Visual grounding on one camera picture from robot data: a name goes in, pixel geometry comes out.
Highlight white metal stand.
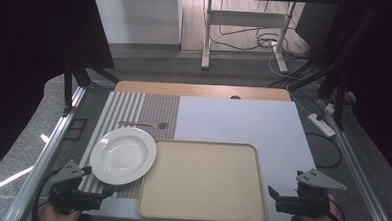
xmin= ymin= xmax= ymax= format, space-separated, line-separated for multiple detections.
xmin=200 ymin=0 xmax=297 ymax=76

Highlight black curtain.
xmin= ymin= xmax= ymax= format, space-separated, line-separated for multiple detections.
xmin=287 ymin=0 xmax=392 ymax=185
xmin=0 ymin=0 xmax=119 ymax=192

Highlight wooden desk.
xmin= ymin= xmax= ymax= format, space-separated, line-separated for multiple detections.
xmin=113 ymin=80 xmax=292 ymax=103

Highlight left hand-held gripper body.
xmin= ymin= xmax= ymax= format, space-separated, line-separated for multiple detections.
xmin=47 ymin=157 xmax=106 ymax=218

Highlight white power strip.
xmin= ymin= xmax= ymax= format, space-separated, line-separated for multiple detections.
xmin=306 ymin=111 xmax=338 ymax=139

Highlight white plate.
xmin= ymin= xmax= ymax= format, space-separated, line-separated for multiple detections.
xmin=88 ymin=125 xmax=158 ymax=188

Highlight white cable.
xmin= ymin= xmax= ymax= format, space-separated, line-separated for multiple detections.
xmin=266 ymin=53 xmax=323 ymax=118

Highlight person's left hand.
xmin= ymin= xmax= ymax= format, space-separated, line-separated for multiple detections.
xmin=38 ymin=202 xmax=83 ymax=221

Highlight tangled black cables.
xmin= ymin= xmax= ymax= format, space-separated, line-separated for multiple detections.
xmin=207 ymin=0 xmax=313 ymax=61

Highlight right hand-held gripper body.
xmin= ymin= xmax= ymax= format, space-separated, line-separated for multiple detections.
xmin=274 ymin=167 xmax=348 ymax=219

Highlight striped placemat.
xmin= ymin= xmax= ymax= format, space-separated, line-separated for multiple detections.
xmin=77 ymin=90 xmax=182 ymax=202

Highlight black floor cable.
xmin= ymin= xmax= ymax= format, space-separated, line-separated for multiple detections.
xmin=303 ymin=130 xmax=345 ymax=171

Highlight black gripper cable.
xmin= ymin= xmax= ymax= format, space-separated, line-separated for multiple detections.
xmin=326 ymin=195 xmax=350 ymax=221
xmin=31 ymin=165 xmax=64 ymax=221

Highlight aluminium rail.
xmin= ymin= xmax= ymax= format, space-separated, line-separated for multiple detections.
xmin=2 ymin=82 xmax=87 ymax=221
xmin=312 ymin=98 xmax=392 ymax=221

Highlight beige tray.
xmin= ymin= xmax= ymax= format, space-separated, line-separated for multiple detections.
xmin=135 ymin=138 xmax=272 ymax=221

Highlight silver fork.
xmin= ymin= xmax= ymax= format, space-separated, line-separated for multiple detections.
xmin=117 ymin=119 xmax=169 ymax=130

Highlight black stand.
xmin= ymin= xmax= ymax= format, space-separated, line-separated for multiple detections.
xmin=61 ymin=49 xmax=121 ymax=119
xmin=315 ymin=67 xmax=350 ymax=132

